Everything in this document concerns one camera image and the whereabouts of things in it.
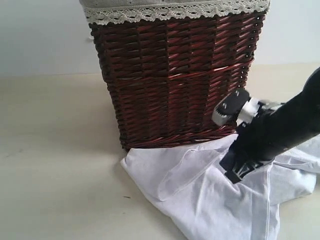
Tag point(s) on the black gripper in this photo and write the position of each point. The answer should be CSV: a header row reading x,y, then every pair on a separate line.
x,y
250,151

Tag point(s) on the dark red wicker basket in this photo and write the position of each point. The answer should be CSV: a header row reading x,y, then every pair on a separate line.
x,y
165,77

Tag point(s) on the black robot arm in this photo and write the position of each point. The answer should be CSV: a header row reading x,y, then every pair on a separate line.
x,y
267,129

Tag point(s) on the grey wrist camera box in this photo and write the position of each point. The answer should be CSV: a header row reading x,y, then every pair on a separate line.
x,y
238,106

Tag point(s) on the white t-shirt red patch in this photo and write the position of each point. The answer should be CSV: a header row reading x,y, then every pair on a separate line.
x,y
188,185

